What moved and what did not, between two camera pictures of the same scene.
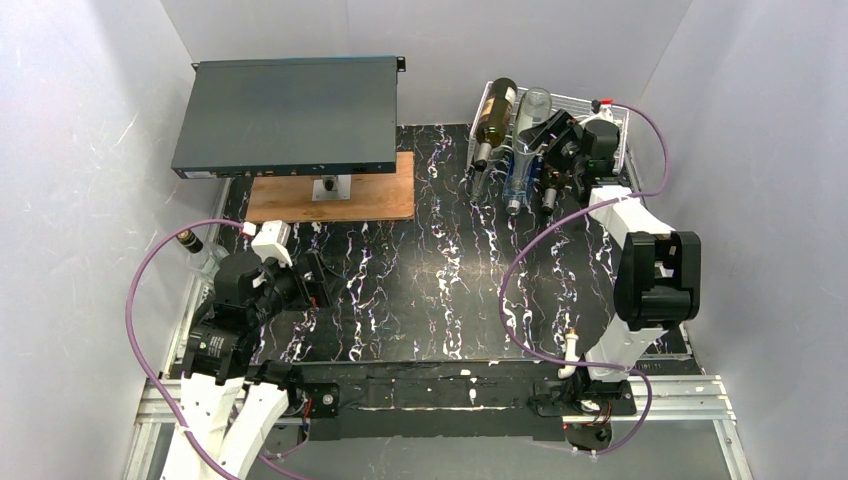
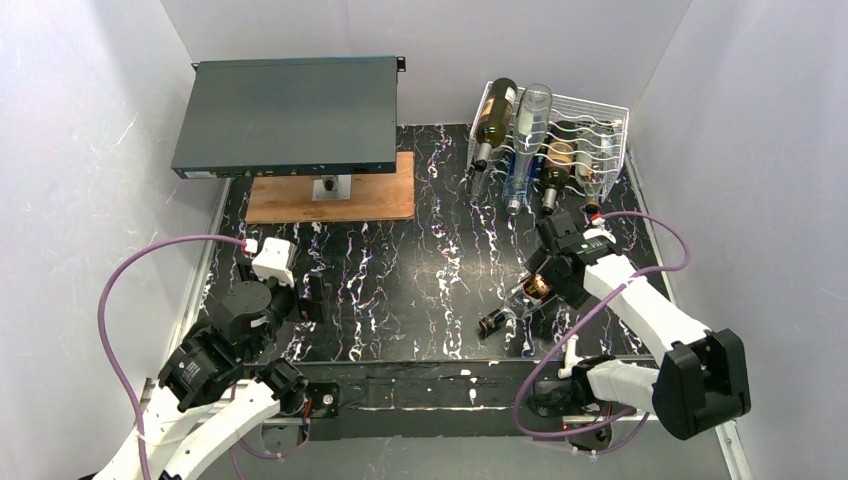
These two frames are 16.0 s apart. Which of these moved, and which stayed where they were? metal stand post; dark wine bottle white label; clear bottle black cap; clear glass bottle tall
Moved: clear bottle black cap
Stayed: dark wine bottle white label; clear glass bottle tall; metal stand post
